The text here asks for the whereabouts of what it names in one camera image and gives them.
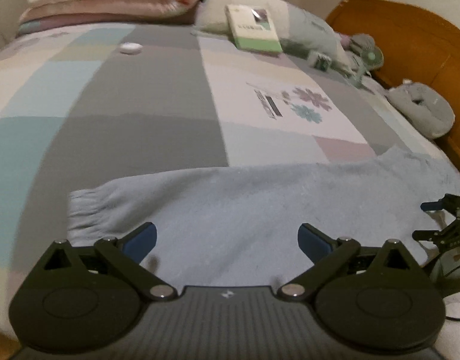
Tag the small white box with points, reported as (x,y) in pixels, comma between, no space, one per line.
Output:
(320,60)

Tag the green book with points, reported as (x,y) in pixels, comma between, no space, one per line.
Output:
(252,30)

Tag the wooden headboard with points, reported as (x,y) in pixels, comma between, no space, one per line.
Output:
(402,33)

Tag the white earbud case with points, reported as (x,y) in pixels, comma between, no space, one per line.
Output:
(131,47)

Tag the patchwork bed sheet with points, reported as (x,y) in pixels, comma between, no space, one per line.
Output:
(140,101)

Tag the grey sweatpants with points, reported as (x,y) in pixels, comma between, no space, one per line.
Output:
(252,202)

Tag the green handheld fan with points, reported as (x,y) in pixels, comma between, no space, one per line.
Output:
(370,56)

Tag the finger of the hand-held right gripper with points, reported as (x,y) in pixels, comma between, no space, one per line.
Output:
(432,206)
(449,240)

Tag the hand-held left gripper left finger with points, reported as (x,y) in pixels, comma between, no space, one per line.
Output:
(141,242)

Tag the pink folded quilt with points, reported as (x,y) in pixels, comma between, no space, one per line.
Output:
(102,0)

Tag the grey cartoon face cushion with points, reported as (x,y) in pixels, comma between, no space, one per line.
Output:
(428,116)

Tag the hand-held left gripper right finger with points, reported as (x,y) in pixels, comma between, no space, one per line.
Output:
(312,243)

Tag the large patchwork pillow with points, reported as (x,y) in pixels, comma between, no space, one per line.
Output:
(301,22)

